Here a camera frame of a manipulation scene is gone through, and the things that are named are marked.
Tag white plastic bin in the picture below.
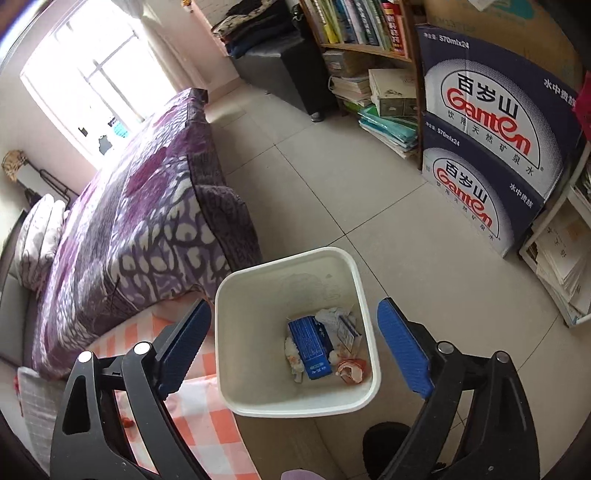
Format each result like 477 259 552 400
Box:
215 247 382 418

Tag grey bed headboard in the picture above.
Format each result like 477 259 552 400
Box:
0 210 33 365

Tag pile of folded clothes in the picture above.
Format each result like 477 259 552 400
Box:
211 0 301 58

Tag stack of flat books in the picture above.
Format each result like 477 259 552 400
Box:
323 48 421 160

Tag folded floral quilt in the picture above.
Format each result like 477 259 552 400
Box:
14 194 70 291

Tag white curtain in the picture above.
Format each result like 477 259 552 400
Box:
115 0 197 95

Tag black coat rack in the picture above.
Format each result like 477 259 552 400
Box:
14 166 79 204

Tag blue carton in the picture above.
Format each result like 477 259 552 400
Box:
288 316 334 380

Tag small blue water box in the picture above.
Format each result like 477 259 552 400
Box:
420 111 548 259

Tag large blue water box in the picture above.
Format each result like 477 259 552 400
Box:
413 23 585 204

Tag plaid scarf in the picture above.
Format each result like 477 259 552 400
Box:
2 150 31 181

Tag brown cardboard box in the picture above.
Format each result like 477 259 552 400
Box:
425 0 585 88

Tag white tissue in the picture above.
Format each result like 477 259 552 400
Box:
314 307 345 329

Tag dark round object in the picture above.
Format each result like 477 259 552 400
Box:
362 422 416 480

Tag bed with purple blanket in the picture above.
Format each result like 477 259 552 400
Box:
32 88 262 381

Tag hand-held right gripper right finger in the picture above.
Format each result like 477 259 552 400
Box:
376 298 541 480

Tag white foil cup lid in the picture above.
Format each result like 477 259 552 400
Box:
284 337 305 383

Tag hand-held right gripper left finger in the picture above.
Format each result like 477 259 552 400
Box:
50 298 213 480

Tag dark bench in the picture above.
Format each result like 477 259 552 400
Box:
233 37 340 123

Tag stacks of white papers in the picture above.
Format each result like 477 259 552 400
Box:
519 138 591 328

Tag window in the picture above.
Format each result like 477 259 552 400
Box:
21 18 171 160

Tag row of books with red spine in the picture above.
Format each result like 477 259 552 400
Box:
309 0 409 51

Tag red snack wrapper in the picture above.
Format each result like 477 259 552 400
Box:
336 357 368 384

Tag grey checked cushion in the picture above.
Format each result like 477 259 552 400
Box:
16 367 58 421

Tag wooden bookshelf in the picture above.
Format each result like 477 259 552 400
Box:
298 0 426 171

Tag orange checked tablecloth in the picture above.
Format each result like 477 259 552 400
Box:
88 309 262 480

